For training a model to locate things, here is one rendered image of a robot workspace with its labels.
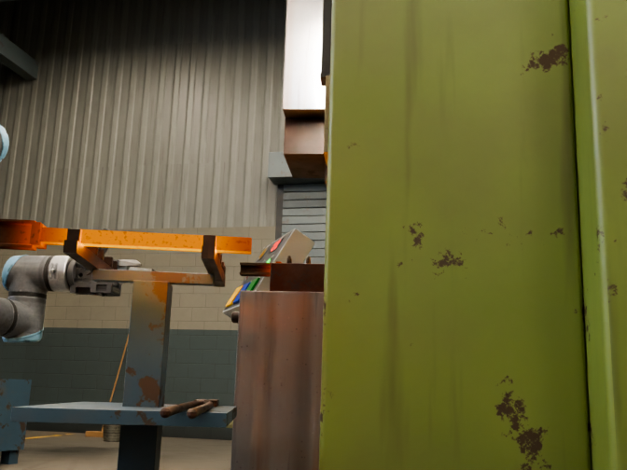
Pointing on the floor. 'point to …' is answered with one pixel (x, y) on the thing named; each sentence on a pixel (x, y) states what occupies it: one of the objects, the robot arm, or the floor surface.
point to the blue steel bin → (15, 435)
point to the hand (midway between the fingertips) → (151, 267)
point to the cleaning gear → (109, 424)
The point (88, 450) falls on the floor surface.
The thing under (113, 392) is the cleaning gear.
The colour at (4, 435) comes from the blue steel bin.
